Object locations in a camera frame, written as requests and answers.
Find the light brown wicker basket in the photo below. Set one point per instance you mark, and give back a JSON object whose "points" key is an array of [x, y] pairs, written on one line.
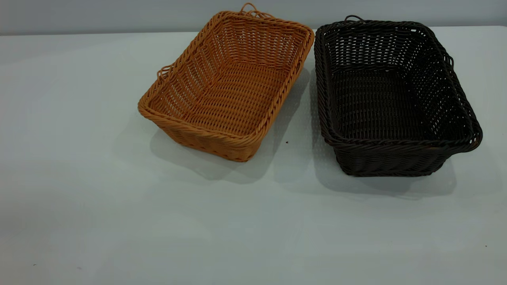
{"points": [[233, 99]]}

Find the dark brown wicker basket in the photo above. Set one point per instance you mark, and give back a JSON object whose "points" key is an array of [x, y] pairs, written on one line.
{"points": [[380, 103]]}

